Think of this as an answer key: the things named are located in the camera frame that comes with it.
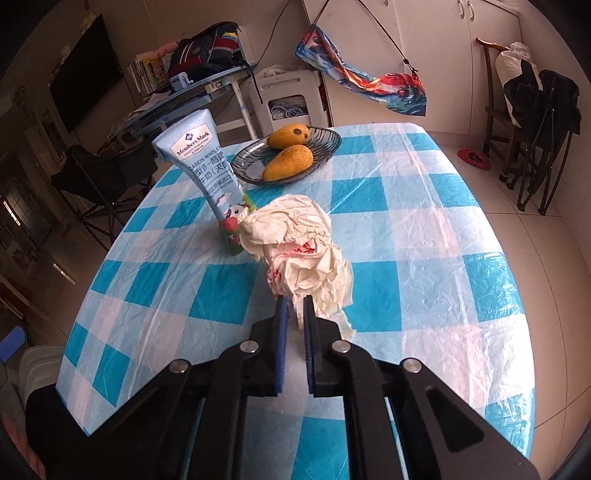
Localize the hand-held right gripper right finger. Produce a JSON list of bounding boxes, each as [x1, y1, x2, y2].
[[302, 295, 541, 480]]

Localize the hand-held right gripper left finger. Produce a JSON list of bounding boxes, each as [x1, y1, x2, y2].
[[90, 295, 289, 480]]

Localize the cream paper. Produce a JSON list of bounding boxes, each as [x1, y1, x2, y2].
[[239, 194, 357, 340]]

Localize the blue white checkered tablecloth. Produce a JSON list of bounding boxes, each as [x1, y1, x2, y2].
[[55, 122, 536, 480]]

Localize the plain yellow mango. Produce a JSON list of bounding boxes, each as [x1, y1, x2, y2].
[[262, 144, 315, 182]]

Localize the light blue milk carton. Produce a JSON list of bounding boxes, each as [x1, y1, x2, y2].
[[152, 108, 257, 256]]

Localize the striped glass plate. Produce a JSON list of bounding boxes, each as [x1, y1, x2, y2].
[[230, 126, 342, 185]]

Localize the yellow mango with black spot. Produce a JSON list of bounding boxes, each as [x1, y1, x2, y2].
[[267, 124, 310, 150]]

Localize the black camping chair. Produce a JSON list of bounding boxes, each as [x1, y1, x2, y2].
[[51, 143, 158, 252]]

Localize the red slipper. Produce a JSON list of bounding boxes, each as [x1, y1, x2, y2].
[[457, 147, 491, 171]]

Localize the white plastic stool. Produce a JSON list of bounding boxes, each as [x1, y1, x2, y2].
[[249, 69, 331, 134]]

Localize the blue study desk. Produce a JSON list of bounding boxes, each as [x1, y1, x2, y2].
[[104, 60, 259, 148]]

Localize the colourful printed cloth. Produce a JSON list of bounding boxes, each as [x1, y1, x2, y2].
[[295, 25, 428, 116]]

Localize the white paper sheets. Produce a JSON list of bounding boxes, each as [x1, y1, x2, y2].
[[134, 92, 171, 114]]

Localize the row of books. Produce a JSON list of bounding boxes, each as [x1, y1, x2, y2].
[[127, 51, 171, 95]]

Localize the dark striped backpack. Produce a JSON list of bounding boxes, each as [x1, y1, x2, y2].
[[167, 21, 245, 79]]

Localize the dark wooden chair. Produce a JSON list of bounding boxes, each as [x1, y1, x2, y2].
[[475, 38, 527, 185]]

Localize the white cabinet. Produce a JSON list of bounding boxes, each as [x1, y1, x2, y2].
[[302, 0, 532, 137]]

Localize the black folded chair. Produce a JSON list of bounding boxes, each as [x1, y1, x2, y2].
[[503, 60, 583, 215]]

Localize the white stuffed bag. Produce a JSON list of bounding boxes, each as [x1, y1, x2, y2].
[[496, 41, 539, 130]]

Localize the white coiled cable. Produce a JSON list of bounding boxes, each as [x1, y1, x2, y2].
[[270, 104, 308, 120]]

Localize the black hanging cord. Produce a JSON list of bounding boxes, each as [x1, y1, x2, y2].
[[309, 0, 419, 75]]

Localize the black wall television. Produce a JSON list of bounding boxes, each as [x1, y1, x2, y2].
[[48, 14, 124, 134]]

